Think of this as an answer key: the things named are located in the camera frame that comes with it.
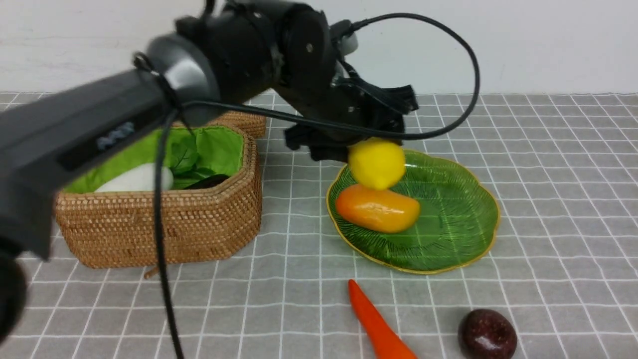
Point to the white radish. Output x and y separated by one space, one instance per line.
141 178

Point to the green leafy vegetable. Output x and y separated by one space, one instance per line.
184 161

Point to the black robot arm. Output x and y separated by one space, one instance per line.
209 65

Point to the yellow lemon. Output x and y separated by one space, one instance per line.
377 164

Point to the woven rattan basket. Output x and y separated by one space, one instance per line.
117 229

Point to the orange yellow mango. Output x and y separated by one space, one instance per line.
383 211

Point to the green leaf-shaped plate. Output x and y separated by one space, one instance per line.
457 226

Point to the orange carrot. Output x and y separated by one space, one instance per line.
385 342

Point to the dark red passion fruit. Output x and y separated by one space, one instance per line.
486 334

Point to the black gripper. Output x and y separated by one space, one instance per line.
343 105

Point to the woven rattan basket lid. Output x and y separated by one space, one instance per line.
230 125

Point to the dark purple eggplant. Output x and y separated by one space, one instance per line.
208 182

